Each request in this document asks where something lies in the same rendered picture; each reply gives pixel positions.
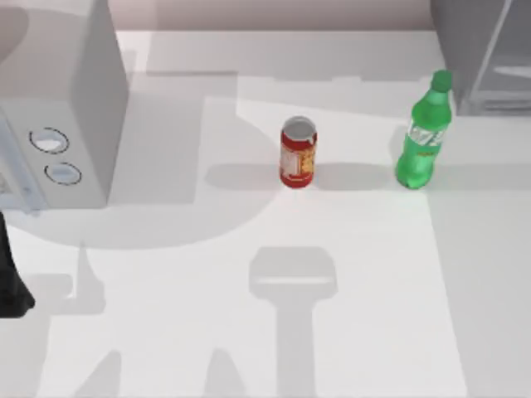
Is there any pale microwave oven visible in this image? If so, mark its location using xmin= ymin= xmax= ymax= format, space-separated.
xmin=0 ymin=0 xmax=130 ymax=217

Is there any grey cabinet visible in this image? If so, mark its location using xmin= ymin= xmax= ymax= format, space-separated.
xmin=429 ymin=0 xmax=531 ymax=118

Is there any green bottle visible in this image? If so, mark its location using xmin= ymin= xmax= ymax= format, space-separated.
xmin=394 ymin=69 xmax=454 ymax=191

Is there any round microwave knob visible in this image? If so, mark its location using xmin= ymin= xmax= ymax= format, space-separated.
xmin=28 ymin=127 xmax=71 ymax=155
xmin=43 ymin=161 xmax=83 ymax=186

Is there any red and white can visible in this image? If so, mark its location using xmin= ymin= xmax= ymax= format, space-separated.
xmin=279 ymin=115 xmax=319 ymax=190

